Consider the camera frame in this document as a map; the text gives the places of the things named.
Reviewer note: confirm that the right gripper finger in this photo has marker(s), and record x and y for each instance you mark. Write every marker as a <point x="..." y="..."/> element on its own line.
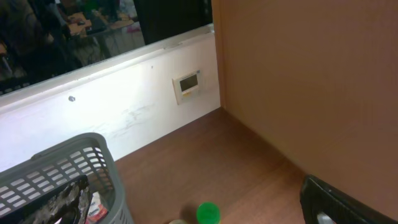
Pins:
<point x="323" y="203"/>

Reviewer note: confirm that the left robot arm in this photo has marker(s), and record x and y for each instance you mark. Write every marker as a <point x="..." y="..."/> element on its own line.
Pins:
<point x="68" y="204"/>

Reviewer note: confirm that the green lid glass jar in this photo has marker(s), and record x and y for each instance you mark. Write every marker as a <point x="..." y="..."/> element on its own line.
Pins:
<point x="208" y="213"/>

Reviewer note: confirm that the white tissue pack strip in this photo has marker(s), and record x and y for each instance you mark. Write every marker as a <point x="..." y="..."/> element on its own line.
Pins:
<point x="97" y="210"/>

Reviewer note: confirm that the grey plastic basket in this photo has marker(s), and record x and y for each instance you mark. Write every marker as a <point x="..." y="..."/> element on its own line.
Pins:
<point x="85" y="155"/>

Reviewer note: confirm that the tin can green label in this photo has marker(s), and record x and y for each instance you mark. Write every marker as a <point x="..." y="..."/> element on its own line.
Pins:
<point x="178" y="221"/>

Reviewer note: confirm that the white wall control panel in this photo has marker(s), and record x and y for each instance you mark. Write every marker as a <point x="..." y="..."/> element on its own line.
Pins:
<point x="187" y="86"/>

